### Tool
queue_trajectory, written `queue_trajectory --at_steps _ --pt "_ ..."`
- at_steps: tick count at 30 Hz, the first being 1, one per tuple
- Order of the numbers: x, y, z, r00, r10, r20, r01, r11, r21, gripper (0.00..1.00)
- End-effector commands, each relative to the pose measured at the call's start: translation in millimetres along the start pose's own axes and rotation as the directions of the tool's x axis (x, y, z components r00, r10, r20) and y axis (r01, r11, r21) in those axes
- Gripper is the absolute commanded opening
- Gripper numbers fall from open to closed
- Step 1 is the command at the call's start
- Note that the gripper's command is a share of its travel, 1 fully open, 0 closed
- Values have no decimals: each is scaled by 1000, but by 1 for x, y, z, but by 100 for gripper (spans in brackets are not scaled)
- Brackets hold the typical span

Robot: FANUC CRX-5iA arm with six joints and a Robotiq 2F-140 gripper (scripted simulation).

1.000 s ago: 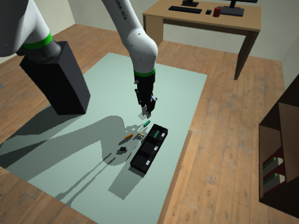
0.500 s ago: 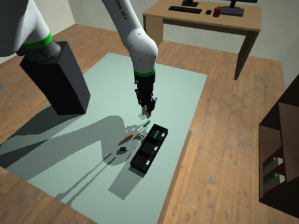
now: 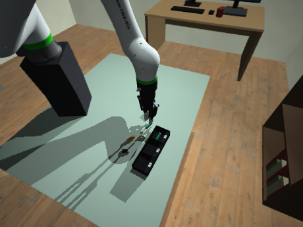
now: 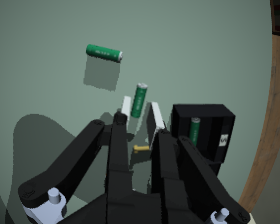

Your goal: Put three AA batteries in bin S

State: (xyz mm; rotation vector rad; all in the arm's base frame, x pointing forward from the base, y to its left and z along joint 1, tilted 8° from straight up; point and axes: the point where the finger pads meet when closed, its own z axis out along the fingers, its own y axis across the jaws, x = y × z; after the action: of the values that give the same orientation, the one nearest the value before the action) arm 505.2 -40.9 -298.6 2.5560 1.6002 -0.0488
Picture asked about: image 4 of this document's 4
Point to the black rack of labelled bins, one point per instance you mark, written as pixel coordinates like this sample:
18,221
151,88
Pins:
215,130

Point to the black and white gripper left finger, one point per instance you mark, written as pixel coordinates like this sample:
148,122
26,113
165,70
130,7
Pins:
44,197

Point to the brass bolt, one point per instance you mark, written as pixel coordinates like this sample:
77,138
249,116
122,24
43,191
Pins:
141,148

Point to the green aa battery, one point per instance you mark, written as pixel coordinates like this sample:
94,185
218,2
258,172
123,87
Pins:
139,100
104,52
194,130

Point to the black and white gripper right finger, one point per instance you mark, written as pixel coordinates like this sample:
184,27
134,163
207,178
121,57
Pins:
209,198

